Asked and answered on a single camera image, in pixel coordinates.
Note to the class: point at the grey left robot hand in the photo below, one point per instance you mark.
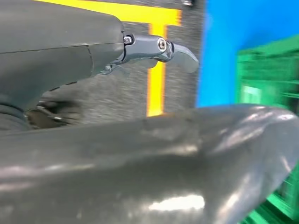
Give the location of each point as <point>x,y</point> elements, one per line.
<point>47,31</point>

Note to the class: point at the blue metal shelf rack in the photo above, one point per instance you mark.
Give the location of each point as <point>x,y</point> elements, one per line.
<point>222,46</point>

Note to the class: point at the yellow floor tape rectangle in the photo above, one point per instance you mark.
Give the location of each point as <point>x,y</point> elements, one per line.
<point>155,77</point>

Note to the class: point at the green plastic crate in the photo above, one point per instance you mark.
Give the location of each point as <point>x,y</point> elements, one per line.
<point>268,68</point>

